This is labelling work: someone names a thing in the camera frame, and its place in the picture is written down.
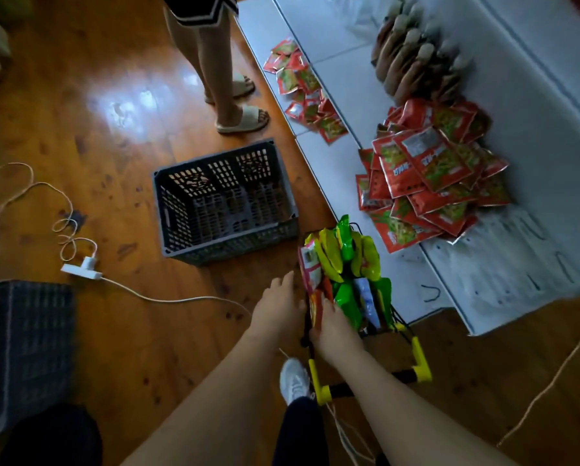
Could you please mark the person's left hand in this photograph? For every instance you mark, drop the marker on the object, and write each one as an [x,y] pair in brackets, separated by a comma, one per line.
[275,313]

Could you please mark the person's right hand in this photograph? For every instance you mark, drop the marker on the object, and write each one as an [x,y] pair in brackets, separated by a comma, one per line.
[338,337]

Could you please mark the person's right fingers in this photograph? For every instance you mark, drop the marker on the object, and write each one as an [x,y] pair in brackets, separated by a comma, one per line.
[327,313]

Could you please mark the person's left fingers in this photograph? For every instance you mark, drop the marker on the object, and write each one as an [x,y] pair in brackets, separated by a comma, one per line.
[282,285]

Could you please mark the red white snack packet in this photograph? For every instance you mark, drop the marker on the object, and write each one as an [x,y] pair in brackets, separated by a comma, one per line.
[311,266]

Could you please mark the person's right forearm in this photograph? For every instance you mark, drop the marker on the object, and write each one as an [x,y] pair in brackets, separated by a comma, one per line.
[406,417]

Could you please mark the person's left forearm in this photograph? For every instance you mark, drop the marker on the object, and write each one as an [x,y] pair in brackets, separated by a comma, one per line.
[212,407]

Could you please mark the bunch of green yellow packets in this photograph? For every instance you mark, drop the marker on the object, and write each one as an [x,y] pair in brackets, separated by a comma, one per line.
[353,266]

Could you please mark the white sneaker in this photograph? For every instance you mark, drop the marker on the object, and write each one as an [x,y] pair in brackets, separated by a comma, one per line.
[293,380]

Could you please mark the grey plastic crate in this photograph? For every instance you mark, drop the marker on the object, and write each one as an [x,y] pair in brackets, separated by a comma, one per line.
[222,208]

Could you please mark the black yellow small trolley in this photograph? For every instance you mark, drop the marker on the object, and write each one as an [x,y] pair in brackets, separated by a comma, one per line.
[421,363]

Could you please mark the person's black trouser leg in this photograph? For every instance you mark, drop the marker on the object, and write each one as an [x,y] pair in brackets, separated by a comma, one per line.
[52,439]
[302,434]

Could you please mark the beige slipper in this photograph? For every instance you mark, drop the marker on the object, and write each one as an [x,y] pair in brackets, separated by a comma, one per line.
[246,120]
[241,87]

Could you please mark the large pile of red packets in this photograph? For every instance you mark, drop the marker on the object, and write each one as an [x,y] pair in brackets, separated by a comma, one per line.
[430,174]

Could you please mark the small pile of red packets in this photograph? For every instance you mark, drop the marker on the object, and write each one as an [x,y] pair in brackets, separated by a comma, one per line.
[307,87]

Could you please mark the white power strip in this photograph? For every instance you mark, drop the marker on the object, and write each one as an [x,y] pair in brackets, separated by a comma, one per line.
[81,271]

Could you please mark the dark plastic crate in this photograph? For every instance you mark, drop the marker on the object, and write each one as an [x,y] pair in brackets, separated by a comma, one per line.
[22,344]

